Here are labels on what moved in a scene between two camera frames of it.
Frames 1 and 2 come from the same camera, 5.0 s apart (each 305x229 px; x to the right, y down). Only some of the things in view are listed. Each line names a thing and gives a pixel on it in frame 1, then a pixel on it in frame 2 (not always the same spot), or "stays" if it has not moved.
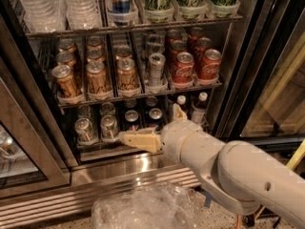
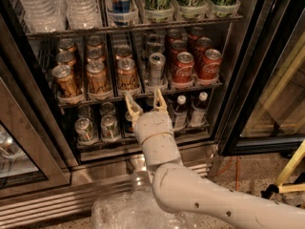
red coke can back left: (172, 34) stays
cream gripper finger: (146, 140) -> (133, 109)
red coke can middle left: (176, 47) stays
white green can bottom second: (109, 127) stays
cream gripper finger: (178, 114) -> (160, 103)
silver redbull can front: (156, 62) stays
